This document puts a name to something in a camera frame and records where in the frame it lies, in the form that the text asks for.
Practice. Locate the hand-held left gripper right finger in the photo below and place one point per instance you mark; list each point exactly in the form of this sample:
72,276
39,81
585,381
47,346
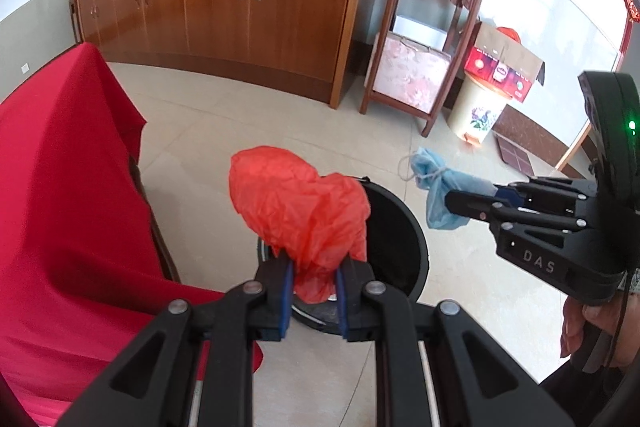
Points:
341,302

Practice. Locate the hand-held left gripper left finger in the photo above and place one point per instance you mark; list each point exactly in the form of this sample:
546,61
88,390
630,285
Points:
286,307

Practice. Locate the beige flowered pedal bin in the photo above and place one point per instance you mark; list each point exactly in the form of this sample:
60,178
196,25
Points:
475,107

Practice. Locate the red wall hanging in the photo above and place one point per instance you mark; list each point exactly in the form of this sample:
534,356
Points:
632,9

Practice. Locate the light blue plastic bag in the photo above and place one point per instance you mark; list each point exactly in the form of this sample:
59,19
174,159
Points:
440,202

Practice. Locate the person's right hand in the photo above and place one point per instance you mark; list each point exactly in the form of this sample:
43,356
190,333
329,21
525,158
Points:
600,318

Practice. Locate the red tablecloth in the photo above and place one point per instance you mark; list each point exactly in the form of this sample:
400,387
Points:
65,182

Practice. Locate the brown tile piece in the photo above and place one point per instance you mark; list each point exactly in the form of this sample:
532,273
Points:
515,154

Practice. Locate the long wooden cabinet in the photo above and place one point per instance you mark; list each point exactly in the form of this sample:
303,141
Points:
275,7

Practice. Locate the person's dark clothing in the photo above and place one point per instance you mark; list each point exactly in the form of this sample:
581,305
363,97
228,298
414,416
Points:
585,387

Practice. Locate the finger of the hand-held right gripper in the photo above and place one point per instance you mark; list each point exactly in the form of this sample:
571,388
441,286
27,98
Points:
475,206
550,191

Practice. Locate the pink patterned bag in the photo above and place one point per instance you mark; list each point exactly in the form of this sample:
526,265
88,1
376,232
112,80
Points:
410,72

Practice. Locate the red cardboard box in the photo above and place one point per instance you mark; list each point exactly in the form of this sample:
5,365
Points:
500,72

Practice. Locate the orange plastic bag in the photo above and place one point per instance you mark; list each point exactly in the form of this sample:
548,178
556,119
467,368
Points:
290,202

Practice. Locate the black round trash bin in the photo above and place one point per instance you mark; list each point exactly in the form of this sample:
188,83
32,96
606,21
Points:
395,232

